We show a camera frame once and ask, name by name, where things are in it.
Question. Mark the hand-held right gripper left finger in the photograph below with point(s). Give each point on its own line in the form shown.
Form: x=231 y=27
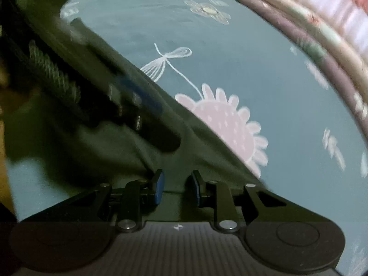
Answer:
x=158 y=187

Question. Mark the dark green pants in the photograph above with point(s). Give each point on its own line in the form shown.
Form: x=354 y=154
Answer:
x=195 y=155

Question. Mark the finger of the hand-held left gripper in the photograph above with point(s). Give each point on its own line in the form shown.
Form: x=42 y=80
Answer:
x=138 y=92
x=161 y=141

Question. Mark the purple floral folded quilt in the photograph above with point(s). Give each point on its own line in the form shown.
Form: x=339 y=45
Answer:
x=287 y=26

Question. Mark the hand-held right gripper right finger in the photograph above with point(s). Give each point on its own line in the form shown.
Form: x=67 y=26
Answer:
x=195 y=190

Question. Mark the pink patterned window curtain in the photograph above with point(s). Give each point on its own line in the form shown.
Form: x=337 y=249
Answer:
x=330 y=5

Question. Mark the bed with teal floral sheet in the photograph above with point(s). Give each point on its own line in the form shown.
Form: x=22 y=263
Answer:
x=244 y=49

